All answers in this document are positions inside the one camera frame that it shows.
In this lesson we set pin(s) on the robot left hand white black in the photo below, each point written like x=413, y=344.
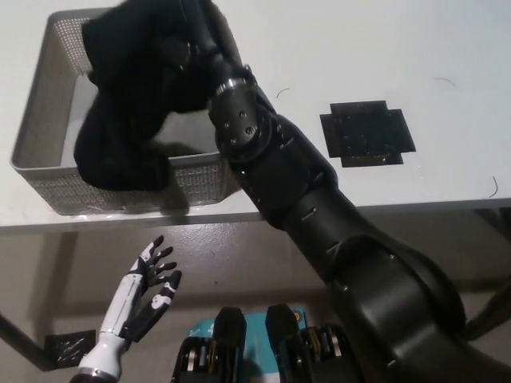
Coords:
x=133, y=303

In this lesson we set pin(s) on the robot right hand white black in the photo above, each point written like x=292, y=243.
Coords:
x=215, y=48

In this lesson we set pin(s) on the black t-shirt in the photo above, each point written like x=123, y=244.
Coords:
x=120, y=88

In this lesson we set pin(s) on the black floor tape patch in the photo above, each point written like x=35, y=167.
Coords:
x=68, y=349

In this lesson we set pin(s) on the clear tape strip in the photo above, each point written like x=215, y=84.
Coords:
x=104, y=211

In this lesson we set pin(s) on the robot left black torso block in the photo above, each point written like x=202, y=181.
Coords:
x=229, y=331

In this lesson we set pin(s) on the robot black torso block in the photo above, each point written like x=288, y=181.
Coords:
x=307, y=351
x=229, y=331

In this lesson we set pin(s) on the black metal table leg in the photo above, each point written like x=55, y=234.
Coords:
x=493, y=307
x=20, y=339

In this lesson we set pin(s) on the black table tape patch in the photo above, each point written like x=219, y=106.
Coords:
x=367, y=135

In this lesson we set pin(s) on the robot right black torso block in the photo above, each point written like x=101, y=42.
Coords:
x=307, y=351

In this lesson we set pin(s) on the grey perforated plastic basket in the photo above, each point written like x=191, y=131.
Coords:
x=44, y=107

